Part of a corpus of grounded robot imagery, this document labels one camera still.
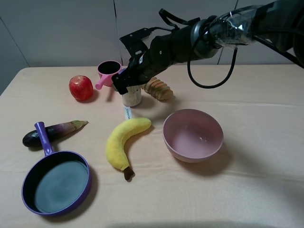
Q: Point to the small pink saucepan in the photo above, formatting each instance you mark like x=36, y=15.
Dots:
x=106, y=70

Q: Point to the sliced bread loaf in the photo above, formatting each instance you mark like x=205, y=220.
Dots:
x=158, y=89

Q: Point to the beige tablecloth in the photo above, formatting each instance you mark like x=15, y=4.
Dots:
x=255, y=181

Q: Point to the yellow plush banana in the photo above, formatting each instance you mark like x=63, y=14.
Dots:
x=115, y=153

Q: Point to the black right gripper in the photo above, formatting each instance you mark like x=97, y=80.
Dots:
x=164, y=52

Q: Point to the red apple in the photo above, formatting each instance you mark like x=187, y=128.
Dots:
x=81, y=87

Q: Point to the pink plastic bowl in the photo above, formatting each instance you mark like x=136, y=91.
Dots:
x=192, y=135

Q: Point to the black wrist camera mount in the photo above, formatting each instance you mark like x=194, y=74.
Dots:
x=134, y=43

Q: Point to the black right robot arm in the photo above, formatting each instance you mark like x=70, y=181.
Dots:
x=278, y=25

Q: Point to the dark purple eggplant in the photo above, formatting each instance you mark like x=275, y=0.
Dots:
x=54, y=132

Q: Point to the purple frying pan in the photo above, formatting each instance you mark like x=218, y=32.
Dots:
x=58, y=183

